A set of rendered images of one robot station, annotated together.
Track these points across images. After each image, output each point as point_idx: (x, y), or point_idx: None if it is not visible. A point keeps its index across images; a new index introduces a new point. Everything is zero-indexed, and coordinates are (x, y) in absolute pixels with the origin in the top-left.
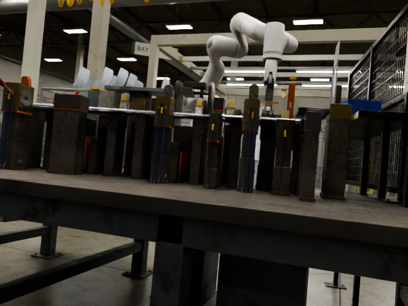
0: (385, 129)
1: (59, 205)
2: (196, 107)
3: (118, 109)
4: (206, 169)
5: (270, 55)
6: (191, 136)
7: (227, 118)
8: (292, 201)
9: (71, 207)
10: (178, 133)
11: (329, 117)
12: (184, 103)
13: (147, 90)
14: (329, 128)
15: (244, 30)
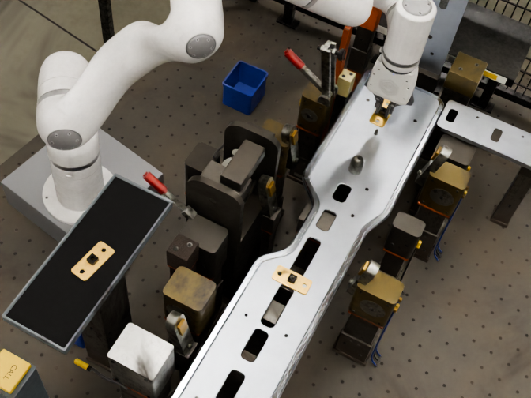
0: None
1: None
2: (269, 198)
3: (295, 367)
4: (397, 279)
5: (416, 65)
6: (253, 231)
7: (341, 181)
8: (521, 243)
9: None
10: (239, 250)
11: (471, 96)
12: (69, 148)
13: (139, 252)
14: (465, 105)
15: (326, 14)
